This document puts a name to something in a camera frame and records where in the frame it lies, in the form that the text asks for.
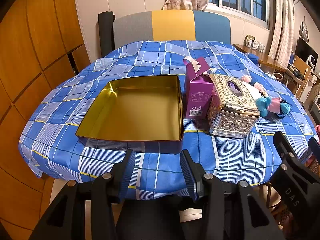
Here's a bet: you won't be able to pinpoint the ornate silver tissue box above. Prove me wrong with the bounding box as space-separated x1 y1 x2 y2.
207 74 260 138

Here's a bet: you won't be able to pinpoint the wooden wardrobe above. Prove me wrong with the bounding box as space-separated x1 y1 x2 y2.
1 0 89 239

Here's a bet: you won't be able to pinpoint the jars on desk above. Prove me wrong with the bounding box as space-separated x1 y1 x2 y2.
244 35 265 52

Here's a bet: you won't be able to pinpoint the black monitor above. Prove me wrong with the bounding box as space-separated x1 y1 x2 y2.
295 37 318 70

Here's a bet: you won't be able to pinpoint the black rolled mat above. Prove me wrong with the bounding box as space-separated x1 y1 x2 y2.
98 11 115 57

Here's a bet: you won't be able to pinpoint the grey yellow blue headboard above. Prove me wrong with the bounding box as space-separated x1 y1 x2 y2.
113 10 231 48

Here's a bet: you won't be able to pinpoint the blue plush toy pink shirt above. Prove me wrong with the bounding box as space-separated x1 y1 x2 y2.
255 96 290 119

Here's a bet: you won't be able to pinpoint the wooden side desk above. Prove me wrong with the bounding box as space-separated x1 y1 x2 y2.
233 44 286 72

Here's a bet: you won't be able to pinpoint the gold metal tin tray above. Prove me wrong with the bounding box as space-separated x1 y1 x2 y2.
76 75 183 154

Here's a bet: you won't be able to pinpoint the purple paper carton box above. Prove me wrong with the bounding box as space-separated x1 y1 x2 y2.
183 56 214 119

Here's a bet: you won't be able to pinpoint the blue plaid bed sheet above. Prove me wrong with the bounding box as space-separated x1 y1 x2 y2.
18 39 318 201

